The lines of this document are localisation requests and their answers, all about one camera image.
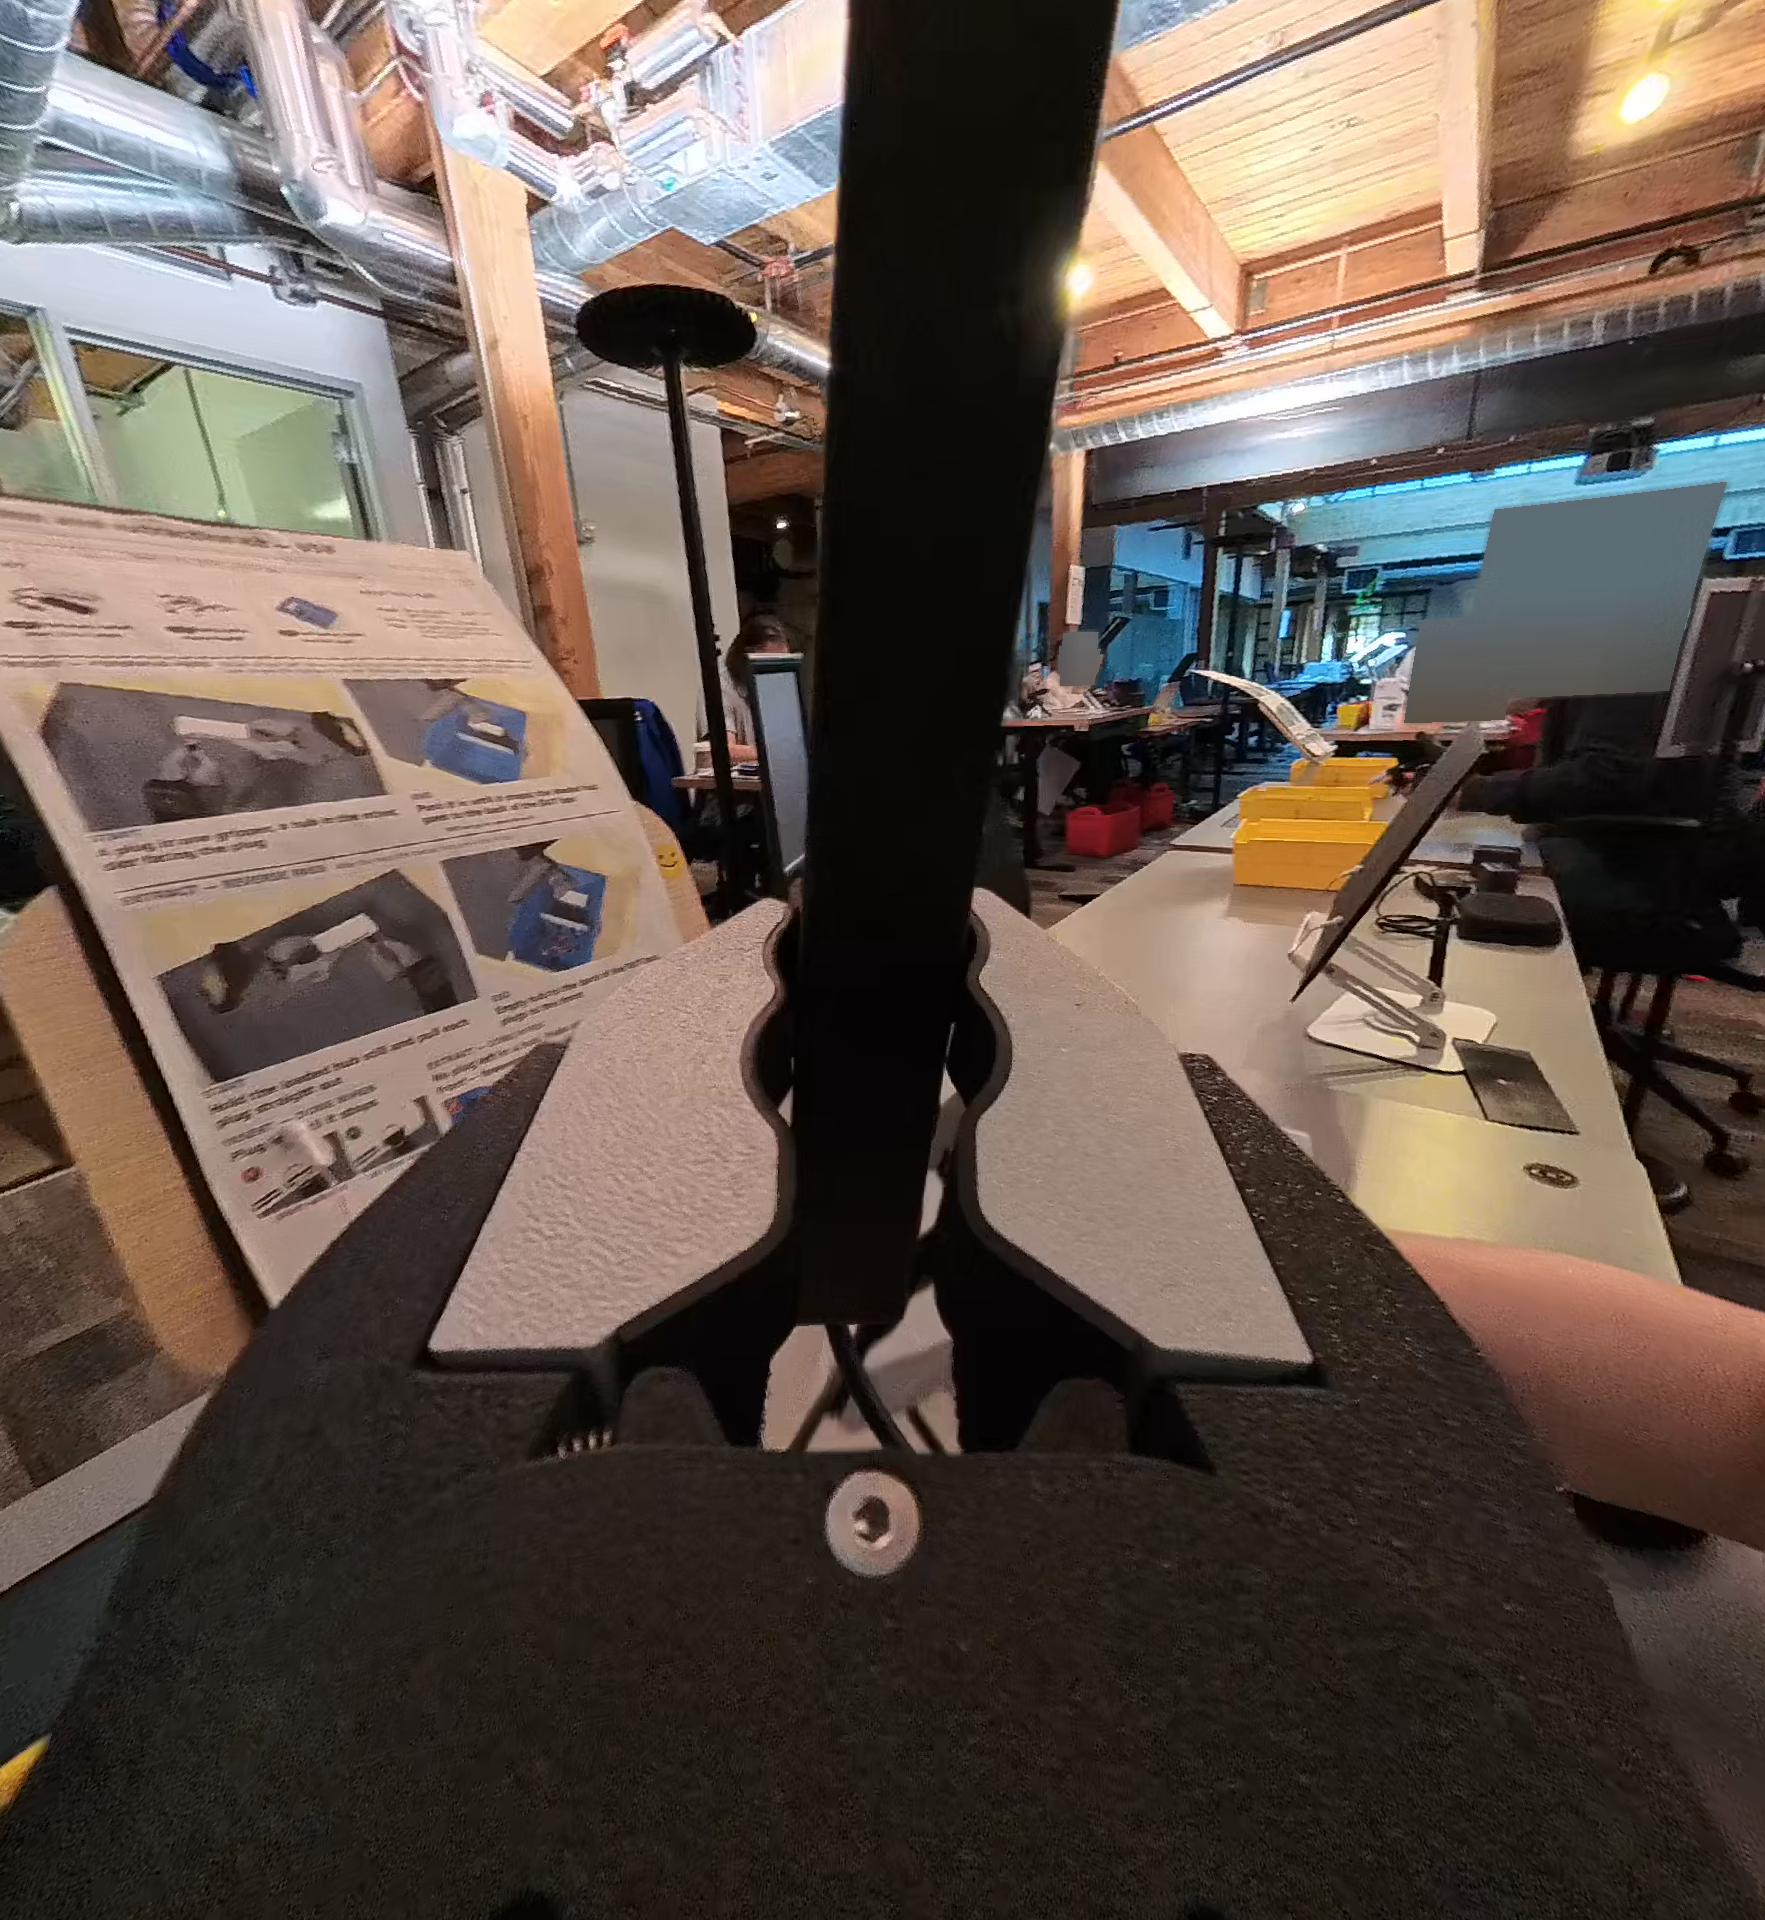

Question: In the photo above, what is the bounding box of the black office chair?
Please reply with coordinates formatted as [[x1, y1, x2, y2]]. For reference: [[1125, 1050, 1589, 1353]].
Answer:
[[1543, 697, 1765, 1209]]

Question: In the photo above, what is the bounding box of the silver ventilation duct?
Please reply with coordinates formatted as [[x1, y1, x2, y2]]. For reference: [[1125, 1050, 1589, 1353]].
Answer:
[[0, 0, 823, 393]]

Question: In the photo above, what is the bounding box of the grey square plate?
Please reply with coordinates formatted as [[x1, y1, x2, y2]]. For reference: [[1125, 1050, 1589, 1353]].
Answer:
[[1457, 1040, 1583, 1139]]

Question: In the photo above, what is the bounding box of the black monitor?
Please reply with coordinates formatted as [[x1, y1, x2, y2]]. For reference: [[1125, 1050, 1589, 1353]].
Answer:
[[738, 654, 817, 908]]

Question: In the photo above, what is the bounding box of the black bag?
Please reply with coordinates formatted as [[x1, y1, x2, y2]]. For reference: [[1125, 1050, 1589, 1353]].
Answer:
[[1448, 841, 1567, 954]]

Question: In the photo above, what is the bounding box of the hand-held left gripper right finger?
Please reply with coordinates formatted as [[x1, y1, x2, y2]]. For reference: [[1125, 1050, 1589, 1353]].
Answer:
[[949, 896, 1319, 1388]]

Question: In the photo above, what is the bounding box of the black disc on pole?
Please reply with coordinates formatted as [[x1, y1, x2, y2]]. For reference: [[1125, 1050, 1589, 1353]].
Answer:
[[574, 283, 770, 901]]

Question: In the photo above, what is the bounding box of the black 7-port USB hub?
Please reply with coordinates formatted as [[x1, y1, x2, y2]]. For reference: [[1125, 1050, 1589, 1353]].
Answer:
[[817, 1320, 959, 1462]]

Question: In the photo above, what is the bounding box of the instruction poster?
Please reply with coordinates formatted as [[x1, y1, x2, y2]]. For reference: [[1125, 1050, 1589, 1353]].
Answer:
[[0, 486, 692, 1309]]

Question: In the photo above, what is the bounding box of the blue bag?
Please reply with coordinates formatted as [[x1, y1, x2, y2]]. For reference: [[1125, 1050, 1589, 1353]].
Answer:
[[578, 697, 692, 856]]

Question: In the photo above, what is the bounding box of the person's right forearm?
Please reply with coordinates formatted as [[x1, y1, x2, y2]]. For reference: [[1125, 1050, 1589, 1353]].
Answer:
[[1387, 1224, 1765, 1592]]

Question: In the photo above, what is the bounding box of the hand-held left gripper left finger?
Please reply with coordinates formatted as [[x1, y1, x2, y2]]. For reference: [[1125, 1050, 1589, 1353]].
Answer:
[[421, 901, 799, 1382]]

